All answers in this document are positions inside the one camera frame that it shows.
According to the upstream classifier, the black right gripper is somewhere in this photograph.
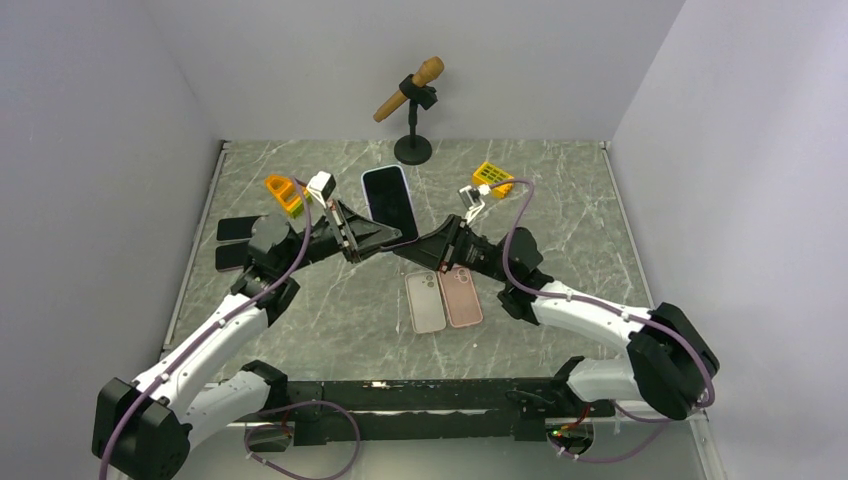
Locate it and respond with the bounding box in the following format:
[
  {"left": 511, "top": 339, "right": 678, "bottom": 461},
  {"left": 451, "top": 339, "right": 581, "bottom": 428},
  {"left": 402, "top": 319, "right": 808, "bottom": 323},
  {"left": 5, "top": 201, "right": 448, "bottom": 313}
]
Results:
[{"left": 394, "top": 215, "right": 514, "bottom": 285}]

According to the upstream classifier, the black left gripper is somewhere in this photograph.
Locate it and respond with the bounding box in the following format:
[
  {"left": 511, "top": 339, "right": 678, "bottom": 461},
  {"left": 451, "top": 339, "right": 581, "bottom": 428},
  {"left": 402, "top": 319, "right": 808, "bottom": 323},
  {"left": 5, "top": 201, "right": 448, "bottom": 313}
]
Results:
[{"left": 280, "top": 198, "right": 402, "bottom": 275}]

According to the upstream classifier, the phone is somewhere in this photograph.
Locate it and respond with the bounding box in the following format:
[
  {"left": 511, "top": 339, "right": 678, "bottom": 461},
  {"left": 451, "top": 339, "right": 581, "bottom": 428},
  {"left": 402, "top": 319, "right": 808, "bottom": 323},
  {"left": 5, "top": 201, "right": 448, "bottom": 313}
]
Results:
[
  {"left": 361, "top": 165, "right": 420, "bottom": 249},
  {"left": 438, "top": 266, "right": 484, "bottom": 328}
]

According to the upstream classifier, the beige phone case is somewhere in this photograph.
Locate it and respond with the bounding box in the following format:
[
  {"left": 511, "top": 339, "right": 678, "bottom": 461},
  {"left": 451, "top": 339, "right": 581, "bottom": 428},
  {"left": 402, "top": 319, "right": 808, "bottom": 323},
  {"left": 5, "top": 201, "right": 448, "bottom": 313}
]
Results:
[{"left": 405, "top": 272, "right": 447, "bottom": 334}]

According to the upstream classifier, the black smartphone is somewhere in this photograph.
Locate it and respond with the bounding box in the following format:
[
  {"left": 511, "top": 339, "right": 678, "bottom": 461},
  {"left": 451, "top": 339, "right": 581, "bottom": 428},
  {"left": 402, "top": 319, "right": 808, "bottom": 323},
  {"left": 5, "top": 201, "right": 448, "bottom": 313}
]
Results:
[
  {"left": 215, "top": 215, "right": 265, "bottom": 243},
  {"left": 214, "top": 241, "right": 248, "bottom": 272}
]

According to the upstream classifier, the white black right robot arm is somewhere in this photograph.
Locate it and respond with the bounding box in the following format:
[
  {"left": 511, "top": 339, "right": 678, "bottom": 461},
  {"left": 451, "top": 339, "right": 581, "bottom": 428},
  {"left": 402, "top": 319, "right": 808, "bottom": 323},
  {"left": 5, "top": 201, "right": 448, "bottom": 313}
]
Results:
[{"left": 392, "top": 215, "right": 720, "bottom": 421}]

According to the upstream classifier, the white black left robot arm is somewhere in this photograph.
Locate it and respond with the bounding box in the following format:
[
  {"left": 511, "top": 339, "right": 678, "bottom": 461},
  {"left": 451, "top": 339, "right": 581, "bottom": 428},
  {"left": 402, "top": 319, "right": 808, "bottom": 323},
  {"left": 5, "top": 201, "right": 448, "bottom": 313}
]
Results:
[{"left": 92, "top": 200, "right": 401, "bottom": 479}]

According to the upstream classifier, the yellow toy brick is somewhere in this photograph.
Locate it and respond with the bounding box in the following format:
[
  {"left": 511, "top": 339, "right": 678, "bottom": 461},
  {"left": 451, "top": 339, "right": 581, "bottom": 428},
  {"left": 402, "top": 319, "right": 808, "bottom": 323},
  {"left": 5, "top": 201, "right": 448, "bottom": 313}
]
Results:
[{"left": 471, "top": 161, "right": 513, "bottom": 199}]

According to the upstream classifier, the orange green toy block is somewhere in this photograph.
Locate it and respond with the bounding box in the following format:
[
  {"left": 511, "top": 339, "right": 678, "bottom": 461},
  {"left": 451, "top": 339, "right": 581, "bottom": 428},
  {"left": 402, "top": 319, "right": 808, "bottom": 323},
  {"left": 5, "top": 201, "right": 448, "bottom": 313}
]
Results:
[{"left": 264, "top": 174, "right": 311, "bottom": 219}]

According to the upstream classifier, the black microphone stand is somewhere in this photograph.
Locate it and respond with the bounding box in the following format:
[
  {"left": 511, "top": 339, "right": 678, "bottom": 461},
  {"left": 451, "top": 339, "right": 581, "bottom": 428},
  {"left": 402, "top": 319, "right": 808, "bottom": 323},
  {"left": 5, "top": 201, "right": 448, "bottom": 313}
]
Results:
[{"left": 393, "top": 101, "right": 433, "bottom": 166}]

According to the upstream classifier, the wooden microphone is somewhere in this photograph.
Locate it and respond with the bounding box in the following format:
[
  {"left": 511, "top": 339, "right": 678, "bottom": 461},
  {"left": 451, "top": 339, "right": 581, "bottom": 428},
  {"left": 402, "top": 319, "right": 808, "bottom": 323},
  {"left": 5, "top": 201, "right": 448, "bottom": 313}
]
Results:
[{"left": 372, "top": 56, "right": 445, "bottom": 123}]

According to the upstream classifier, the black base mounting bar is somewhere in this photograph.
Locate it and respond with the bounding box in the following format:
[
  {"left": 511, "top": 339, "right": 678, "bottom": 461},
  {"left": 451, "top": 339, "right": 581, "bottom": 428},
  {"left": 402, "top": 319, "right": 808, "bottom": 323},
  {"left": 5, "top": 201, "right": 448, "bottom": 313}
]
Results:
[{"left": 256, "top": 377, "right": 613, "bottom": 446}]

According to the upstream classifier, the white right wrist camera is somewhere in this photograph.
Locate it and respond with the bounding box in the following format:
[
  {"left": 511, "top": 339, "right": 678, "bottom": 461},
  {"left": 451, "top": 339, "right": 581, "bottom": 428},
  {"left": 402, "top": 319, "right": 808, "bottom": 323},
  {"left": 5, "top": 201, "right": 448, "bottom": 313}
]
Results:
[{"left": 458, "top": 184, "right": 491, "bottom": 224}]

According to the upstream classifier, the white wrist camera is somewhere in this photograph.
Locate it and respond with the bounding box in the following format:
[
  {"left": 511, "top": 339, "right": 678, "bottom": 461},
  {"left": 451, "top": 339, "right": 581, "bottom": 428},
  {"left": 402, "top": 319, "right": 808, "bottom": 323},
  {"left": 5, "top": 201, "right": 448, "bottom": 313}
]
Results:
[
  {"left": 458, "top": 184, "right": 491, "bottom": 224},
  {"left": 306, "top": 171, "right": 336, "bottom": 208}
]

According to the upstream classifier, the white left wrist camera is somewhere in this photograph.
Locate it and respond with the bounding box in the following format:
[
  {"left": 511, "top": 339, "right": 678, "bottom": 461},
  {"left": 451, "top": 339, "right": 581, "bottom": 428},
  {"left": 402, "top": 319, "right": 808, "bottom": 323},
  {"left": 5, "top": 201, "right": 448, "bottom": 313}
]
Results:
[{"left": 306, "top": 171, "right": 336, "bottom": 208}]

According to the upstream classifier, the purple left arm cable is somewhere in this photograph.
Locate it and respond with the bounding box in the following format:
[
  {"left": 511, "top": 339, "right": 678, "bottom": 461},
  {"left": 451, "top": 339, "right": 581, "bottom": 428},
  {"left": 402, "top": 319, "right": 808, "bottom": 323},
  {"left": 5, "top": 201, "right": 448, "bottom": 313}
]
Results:
[{"left": 97, "top": 176, "right": 362, "bottom": 480}]

